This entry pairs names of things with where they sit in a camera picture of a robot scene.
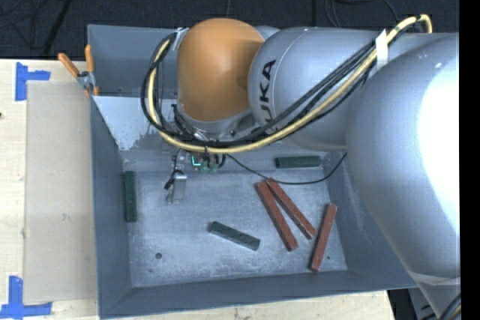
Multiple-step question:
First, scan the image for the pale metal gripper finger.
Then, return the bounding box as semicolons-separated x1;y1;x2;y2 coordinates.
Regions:
163;175;176;205
173;171;188;202

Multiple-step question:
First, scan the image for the dark green flat block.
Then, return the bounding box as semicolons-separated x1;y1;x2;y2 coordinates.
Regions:
122;170;139;223
274;155;323;170
208;220;262;252

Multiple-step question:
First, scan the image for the grey metal bin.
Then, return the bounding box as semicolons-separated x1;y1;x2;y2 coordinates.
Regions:
86;24;418;319

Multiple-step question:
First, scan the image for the red-brown flat block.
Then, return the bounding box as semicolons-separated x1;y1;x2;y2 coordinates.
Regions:
254;181;300;253
307;202;338;273
265;178;319;241

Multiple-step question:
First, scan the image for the pale flat board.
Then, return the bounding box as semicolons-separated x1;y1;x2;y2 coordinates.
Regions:
22;80;100;307

